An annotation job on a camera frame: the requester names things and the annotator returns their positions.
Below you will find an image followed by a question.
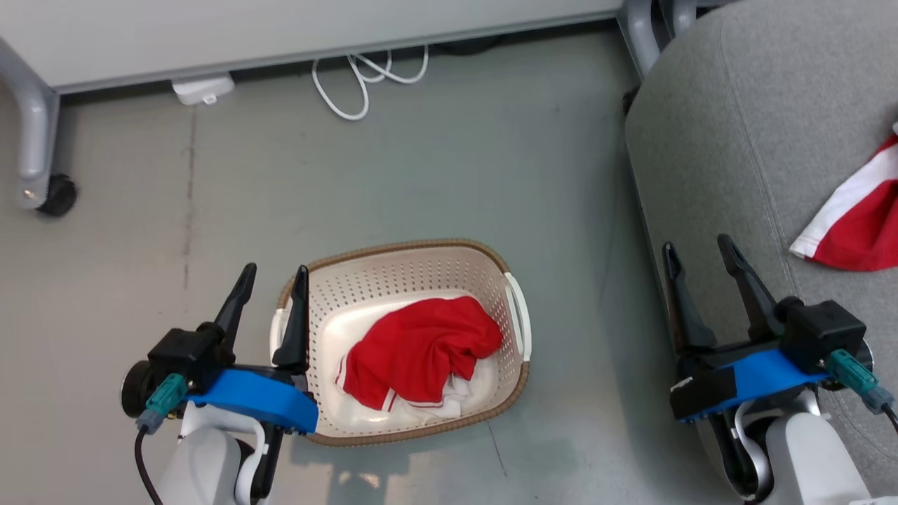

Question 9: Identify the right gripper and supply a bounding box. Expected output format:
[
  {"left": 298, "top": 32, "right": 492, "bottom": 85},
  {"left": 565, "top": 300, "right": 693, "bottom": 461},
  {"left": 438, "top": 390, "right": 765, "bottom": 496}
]
[{"left": 662, "top": 234, "right": 786, "bottom": 500}]

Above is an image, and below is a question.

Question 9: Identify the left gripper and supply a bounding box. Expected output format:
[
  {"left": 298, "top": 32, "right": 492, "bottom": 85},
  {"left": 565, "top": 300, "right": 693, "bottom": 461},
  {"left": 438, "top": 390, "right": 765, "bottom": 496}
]
[{"left": 209, "top": 263, "right": 313, "bottom": 501}]

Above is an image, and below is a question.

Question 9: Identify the red garment broad white stripe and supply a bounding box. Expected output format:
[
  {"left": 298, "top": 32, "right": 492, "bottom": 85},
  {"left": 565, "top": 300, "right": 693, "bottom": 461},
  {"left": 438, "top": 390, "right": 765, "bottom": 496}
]
[{"left": 789, "top": 122, "right": 898, "bottom": 273}]

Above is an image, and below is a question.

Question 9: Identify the grey fabric sofa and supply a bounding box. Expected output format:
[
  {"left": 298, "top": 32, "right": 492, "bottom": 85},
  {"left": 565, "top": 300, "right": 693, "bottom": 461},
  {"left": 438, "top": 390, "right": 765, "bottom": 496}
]
[{"left": 622, "top": 0, "right": 898, "bottom": 500}]

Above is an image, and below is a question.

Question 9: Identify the beige perforated laundry basket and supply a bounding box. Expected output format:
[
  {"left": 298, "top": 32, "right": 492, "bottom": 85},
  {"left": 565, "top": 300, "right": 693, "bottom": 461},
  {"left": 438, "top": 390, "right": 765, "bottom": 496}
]
[{"left": 269, "top": 238, "right": 533, "bottom": 448}]

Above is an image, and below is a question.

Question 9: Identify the red garment thin white piping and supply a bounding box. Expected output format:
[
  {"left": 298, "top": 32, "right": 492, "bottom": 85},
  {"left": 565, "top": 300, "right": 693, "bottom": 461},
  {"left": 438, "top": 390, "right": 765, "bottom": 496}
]
[{"left": 335, "top": 295, "right": 505, "bottom": 413}]

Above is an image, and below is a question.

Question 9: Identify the black caster wheel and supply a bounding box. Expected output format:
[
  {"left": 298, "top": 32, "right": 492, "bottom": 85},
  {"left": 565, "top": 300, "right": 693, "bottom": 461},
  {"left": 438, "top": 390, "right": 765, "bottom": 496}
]
[{"left": 36, "top": 173, "right": 79, "bottom": 217}]

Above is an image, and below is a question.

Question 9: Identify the grey partition leg with caster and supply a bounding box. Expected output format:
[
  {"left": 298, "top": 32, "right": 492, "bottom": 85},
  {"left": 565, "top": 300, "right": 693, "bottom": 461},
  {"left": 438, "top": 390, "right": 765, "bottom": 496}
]
[{"left": 0, "top": 36, "right": 61, "bottom": 211}]

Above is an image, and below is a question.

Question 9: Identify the blue right camera mount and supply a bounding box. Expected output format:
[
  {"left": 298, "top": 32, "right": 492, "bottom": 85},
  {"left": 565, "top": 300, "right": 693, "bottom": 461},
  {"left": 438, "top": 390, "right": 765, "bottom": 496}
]
[{"left": 675, "top": 348, "right": 832, "bottom": 424}]

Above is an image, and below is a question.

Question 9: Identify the teal left camera connector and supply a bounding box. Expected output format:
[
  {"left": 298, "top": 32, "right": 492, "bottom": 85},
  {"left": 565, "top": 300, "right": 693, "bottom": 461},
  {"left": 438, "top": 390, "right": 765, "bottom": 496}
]
[{"left": 135, "top": 373, "right": 189, "bottom": 434}]

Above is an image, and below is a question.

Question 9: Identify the teal camera connector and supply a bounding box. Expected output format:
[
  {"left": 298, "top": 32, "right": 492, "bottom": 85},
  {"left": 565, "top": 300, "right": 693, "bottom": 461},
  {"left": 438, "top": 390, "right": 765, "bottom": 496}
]
[
  {"left": 826, "top": 349, "right": 897, "bottom": 415},
  {"left": 135, "top": 373, "right": 189, "bottom": 434}
]

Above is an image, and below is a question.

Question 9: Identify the teal right camera connector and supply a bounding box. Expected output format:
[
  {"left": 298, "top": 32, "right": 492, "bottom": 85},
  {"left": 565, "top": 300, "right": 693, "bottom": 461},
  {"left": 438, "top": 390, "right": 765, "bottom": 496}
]
[{"left": 826, "top": 349, "right": 897, "bottom": 415}]

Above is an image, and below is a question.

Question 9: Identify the coiled white cable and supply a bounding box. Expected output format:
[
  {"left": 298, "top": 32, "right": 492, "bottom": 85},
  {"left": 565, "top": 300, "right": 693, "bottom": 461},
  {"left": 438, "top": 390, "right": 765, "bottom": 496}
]
[{"left": 311, "top": 45, "right": 430, "bottom": 122}]

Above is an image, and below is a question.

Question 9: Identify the white partition panel grey frame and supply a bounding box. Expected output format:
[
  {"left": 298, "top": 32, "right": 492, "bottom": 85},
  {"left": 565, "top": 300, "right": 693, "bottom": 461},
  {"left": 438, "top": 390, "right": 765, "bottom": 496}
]
[{"left": 0, "top": 0, "right": 626, "bottom": 96}]

